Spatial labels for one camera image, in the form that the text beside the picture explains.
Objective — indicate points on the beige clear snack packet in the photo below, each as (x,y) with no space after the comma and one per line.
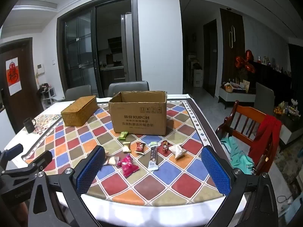
(113,160)

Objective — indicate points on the person's left forearm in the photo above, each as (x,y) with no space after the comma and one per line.
(22,214)

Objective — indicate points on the narrow grey dining chair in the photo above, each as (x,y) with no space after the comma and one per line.
(78,92)

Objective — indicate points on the dark hallway door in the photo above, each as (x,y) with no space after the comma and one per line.
(210,56)

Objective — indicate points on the pale green snack packet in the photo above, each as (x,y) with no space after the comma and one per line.
(154,143)

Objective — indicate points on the red foil balloons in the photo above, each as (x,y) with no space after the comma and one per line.
(245,61)

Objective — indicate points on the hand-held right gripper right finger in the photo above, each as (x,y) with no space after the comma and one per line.
(215,170)

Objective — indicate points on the colourful diamond pattern tablecloth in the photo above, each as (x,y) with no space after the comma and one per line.
(165,182)

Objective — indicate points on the tall dark cabinet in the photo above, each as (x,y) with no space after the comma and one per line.
(232,56)

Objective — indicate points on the white intercom panel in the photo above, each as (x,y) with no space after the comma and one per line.
(40,68)

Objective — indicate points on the dark framed sliding glass door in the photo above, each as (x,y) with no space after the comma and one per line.
(78,52)

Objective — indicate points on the white shoe rack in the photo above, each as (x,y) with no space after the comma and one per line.
(47,95)

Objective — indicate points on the white grey snack packet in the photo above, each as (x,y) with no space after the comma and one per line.
(176,150)

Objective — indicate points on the low white cabinet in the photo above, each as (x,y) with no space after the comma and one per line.
(234,98)

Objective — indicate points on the red brown candy packet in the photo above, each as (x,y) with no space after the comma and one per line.
(165,146)

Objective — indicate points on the wooden chair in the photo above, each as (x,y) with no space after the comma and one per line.
(246,120)

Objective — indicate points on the pink snack packet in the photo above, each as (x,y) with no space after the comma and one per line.
(127,166)

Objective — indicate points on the dark red snack packet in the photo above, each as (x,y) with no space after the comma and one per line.
(140,147)

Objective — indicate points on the wide grey dining chair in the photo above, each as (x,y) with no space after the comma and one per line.
(129,88)

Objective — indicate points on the floral patterned placemat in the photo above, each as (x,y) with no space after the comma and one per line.
(47,123)

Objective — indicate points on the dark wooden door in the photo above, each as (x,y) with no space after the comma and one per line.
(28,63)

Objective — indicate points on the red white door poster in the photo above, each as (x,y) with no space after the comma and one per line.
(13,76)

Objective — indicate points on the small yellow basket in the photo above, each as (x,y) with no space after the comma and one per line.
(228,88)

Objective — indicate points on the woven rattan lidded box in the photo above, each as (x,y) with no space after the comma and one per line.
(79,111)

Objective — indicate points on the brown cardboard box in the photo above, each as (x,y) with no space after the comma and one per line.
(137,120)

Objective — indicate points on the black mug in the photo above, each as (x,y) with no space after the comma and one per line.
(28,125)

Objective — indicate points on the white hallway box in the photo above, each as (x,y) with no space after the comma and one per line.
(197,78)

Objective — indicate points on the grey chair with thin legs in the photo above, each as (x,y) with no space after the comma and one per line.
(264,98)

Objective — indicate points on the dark sideboard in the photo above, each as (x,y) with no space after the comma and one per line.
(272,75)

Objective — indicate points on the teal cloth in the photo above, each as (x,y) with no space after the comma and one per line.
(239,156)

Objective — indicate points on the flower arrangement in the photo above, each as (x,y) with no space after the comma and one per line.
(287,108)

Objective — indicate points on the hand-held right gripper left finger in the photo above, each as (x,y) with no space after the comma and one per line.
(91,167)

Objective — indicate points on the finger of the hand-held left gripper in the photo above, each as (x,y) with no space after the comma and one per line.
(13,151)
(41,158)

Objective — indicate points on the cream yellow snack packet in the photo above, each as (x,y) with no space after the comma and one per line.
(126,147)

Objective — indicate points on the red garment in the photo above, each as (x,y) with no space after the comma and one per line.
(265,137)

